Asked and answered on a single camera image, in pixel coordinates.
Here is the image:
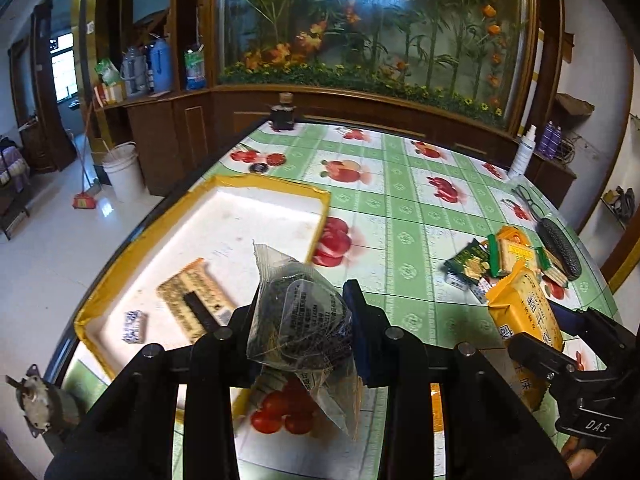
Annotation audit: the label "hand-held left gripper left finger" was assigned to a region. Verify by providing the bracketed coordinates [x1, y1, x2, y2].
[47, 304, 257, 480]

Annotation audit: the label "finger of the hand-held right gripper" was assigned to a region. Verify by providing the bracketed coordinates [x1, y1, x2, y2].
[550, 305, 640, 363]
[509, 332, 583, 386]

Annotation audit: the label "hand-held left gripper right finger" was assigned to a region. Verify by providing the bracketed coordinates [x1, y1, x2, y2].
[342, 279, 572, 480]

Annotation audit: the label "yellow biscuit packet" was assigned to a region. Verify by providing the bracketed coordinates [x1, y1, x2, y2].
[486, 262, 565, 411]

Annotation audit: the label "clear packet of dark snack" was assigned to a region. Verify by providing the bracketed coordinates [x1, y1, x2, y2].
[247, 242, 363, 441]

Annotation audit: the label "small blue white packet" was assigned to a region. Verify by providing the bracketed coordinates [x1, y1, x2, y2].
[122, 310, 147, 345]
[444, 270, 476, 292]

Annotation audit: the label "yellow tray with white inside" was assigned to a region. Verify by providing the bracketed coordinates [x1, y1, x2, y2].
[74, 174, 332, 381]

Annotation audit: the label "person's right hand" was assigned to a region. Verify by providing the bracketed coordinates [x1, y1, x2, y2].
[561, 436, 603, 477]

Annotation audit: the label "cracker packet with dark band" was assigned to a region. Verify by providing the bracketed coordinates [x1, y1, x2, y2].
[156, 258, 238, 345]

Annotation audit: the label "cracker packet with green ends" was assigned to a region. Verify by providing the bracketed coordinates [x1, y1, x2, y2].
[534, 246, 569, 287]
[487, 226, 538, 278]

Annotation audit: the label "black glasses case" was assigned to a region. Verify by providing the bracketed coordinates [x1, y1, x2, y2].
[536, 216, 583, 281]

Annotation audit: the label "dark green snack packet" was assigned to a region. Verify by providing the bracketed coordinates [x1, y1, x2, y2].
[444, 239, 493, 286]

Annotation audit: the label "green fruit print tablecloth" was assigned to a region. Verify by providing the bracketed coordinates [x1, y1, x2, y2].
[65, 119, 621, 480]

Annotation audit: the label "black eyeglasses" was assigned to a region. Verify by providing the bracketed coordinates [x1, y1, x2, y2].
[509, 185, 547, 222]

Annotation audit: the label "white spray bottle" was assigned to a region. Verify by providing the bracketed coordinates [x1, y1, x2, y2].
[507, 125, 538, 179]

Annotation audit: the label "grey metal motor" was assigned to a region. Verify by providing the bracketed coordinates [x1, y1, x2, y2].
[5, 364, 85, 442]

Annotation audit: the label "white plastic bucket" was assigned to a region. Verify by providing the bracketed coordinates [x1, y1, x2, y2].
[101, 141, 148, 203]

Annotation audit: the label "red broom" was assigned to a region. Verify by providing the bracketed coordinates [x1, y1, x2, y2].
[72, 105, 103, 210]

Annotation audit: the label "wooden side cabinet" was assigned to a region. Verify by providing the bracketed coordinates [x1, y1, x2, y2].
[92, 87, 217, 197]

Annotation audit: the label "dark bottle with cork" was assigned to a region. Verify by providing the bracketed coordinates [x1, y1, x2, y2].
[269, 92, 296, 131]

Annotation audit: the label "chair with striped cloth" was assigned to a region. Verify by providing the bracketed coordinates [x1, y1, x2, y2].
[0, 135, 32, 241]

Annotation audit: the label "green label plastic bottle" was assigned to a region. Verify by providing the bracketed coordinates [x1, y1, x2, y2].
[184, 45, 207, 91]

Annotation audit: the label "blue thermos flask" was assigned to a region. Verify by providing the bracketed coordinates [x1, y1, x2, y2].
[150, 37, 173, 93]

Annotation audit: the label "grey thermos jug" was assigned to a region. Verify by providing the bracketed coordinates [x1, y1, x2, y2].
[121, 46, 149, 96]

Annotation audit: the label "green white bag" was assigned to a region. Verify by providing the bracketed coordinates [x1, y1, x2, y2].
[95, 57, 127, 106]

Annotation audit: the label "glass flower display cabinet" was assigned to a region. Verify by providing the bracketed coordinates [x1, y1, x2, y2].
[210, 0, 540, 133]

